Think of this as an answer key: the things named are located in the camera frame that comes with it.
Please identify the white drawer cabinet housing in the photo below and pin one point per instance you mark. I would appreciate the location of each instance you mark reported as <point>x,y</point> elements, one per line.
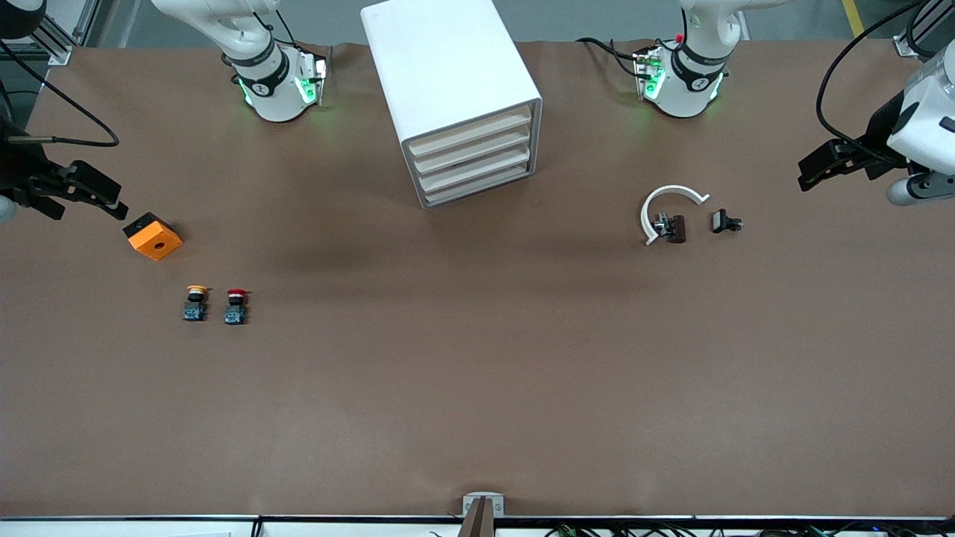
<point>448,60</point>

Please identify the yellow push button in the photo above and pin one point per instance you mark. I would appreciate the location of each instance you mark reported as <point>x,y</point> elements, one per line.
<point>195,309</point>

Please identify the brown bar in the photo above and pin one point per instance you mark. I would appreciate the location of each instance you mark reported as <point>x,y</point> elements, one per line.
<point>477,522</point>

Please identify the small black component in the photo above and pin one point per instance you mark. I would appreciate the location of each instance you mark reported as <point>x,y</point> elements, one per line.
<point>720,221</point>

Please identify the white table edge rail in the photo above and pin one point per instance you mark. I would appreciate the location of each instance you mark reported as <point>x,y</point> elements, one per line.
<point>149,526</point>

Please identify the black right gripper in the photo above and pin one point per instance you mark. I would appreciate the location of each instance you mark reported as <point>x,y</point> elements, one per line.
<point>16,165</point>

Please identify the aluminium frame profile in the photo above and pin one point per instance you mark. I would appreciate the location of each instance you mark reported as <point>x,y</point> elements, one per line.
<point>904,46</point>
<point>56,41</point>

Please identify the red push button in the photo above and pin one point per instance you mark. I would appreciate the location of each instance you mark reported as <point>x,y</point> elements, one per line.
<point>235,313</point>

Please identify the brown electrical component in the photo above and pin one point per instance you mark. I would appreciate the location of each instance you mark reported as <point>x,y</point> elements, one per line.
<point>676,228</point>

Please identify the orange box with hole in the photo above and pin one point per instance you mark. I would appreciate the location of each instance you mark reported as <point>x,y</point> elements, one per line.
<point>155,240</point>

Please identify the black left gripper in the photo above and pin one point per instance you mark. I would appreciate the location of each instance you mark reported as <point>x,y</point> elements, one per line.
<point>881,131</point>

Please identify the white curved plastic piece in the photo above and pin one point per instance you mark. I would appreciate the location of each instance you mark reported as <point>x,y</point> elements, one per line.
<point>675,189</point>

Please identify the grey metal bracket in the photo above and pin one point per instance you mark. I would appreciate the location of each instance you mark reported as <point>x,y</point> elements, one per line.
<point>483,498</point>

